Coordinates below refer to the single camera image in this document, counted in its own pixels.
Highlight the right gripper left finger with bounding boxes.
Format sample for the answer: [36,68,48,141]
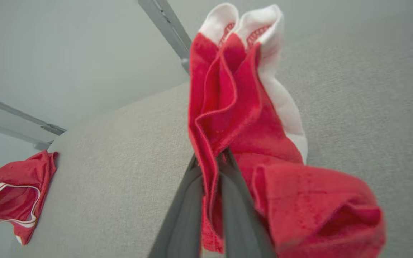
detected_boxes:
[149,154,205,258]

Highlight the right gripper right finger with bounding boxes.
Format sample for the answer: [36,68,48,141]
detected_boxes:
[217,149,277,258]

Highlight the red shorts white band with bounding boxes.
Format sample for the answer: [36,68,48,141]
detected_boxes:
[188,3,387,258]

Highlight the red basketball jersey white sleeves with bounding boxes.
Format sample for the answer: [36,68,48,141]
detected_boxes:
[0,150,59,246]

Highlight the grey wall rail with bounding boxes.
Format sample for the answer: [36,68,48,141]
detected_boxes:
[0,118,51,151]
[0,91,67,136]

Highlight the grey partition post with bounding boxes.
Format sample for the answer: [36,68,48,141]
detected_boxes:
[138,0,193,74]

